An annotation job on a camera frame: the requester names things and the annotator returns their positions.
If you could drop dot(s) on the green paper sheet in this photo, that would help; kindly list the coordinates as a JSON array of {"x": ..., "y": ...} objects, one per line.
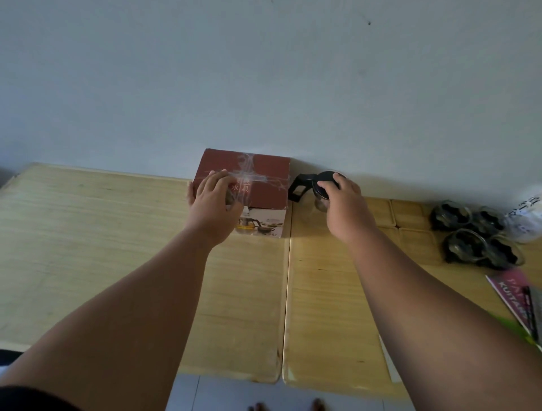
[{"x": 514, "y": 324}]

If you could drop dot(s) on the white paper sheet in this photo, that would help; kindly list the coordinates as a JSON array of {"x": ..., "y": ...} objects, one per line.
[{"x": 390, "y": 362}]

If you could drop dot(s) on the person's right foot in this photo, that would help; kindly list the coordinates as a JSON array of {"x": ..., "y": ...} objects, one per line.
[{"x": 318, "y": 405}]

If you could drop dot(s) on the brown cardboard box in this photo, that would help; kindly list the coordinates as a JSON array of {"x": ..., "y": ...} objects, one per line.
[{"x": 266, "y": 186}]

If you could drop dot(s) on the glass cup with black base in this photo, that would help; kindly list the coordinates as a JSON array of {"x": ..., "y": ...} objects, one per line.
[
  {"x": 487, "y": 221},
  {"x": 451, "y": 216},
  {"x": 504, "y": 254},
  {"x": 463, "y": 246}
]

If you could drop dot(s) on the white plastic bag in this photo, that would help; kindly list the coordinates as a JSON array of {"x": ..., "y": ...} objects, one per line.
[{"x": 525, "y": 216}]

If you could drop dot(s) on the person's left hand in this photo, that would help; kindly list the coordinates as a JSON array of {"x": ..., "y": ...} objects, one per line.
[{"x": 211, "y": 207}]

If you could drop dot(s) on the black pen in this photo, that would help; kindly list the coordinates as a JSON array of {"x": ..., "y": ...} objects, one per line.
[{"x": 530, "y": 313}]

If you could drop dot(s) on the person's left fingers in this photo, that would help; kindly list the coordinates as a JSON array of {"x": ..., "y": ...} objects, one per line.
[{"x": 220, "y": 180}]

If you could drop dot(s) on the person's right hand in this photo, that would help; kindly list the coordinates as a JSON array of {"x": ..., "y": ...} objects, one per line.
[{"x": 348, "y": 211}]

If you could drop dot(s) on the pink booklet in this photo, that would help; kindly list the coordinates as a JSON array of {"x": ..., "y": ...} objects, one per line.
[{"x": 508, "y": 292}]

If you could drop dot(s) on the person's right forearm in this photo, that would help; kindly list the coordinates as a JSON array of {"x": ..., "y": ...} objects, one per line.
[{"x": 423, "y": 321}]

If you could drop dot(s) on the person's left forearm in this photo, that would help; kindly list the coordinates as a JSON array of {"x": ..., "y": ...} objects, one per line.
[{"x": 127, "y": 321}]

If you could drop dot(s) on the square bamboo coaster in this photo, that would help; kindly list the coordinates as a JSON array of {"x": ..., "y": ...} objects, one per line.
[
  {"x": 407, "y": 214},
  {"x": 391, "y": 233},
  {"x": 383, "y": 211},
  {"x": 418, "y": 246}
]

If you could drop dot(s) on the person's right thumb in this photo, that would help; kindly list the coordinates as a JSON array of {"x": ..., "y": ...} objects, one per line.
[{"x": 327, "y": 185}]

